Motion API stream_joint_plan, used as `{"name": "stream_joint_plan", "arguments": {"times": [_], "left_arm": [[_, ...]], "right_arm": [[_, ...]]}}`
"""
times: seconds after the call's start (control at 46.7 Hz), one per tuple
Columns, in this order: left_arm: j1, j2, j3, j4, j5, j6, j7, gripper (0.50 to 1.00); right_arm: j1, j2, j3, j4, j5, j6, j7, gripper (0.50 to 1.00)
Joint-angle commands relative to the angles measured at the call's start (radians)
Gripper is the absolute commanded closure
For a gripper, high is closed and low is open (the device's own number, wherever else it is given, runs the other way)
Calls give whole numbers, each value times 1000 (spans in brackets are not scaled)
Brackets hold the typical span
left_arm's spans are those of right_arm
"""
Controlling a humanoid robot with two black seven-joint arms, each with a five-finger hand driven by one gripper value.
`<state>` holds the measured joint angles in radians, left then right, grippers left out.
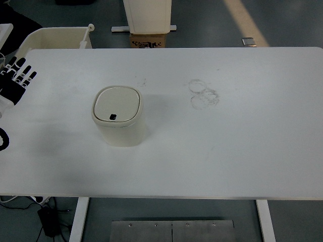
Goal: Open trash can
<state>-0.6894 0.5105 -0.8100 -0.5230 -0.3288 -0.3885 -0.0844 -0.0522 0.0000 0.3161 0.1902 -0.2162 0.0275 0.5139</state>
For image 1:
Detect right white table leg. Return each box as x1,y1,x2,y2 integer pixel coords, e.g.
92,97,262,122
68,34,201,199
256,200,276,242

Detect black white object left edge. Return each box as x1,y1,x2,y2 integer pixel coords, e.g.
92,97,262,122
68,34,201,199
0,128,10,151

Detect left white table leg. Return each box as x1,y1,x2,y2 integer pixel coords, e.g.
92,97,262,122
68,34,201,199
69,197,90,242

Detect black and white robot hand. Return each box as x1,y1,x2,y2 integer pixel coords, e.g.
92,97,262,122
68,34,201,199
1,56,37,105

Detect white table foot bar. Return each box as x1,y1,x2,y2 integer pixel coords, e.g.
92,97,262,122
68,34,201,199
111,25,177,33

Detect small grey floor plate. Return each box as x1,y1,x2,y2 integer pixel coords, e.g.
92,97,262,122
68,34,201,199
242,37,257,47

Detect beige open bin behind table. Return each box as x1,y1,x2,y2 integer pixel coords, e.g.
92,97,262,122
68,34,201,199
15,24,95,58

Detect brown cardboard box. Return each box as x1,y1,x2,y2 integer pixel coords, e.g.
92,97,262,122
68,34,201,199
129,34,167,48

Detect white power strip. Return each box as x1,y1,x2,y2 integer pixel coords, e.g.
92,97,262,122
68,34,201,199
30,196,50,205

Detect white table leg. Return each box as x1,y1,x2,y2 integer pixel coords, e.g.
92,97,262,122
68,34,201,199
69,197,90,242
256,200,276,242

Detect small beige trash can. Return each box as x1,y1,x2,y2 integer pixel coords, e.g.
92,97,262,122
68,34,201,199
91,86,146,147

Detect black power adapter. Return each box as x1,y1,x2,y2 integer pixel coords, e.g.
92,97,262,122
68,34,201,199
37,207,61,237

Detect black floor cable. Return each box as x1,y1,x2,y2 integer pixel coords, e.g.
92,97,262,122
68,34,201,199
0,196,74,242

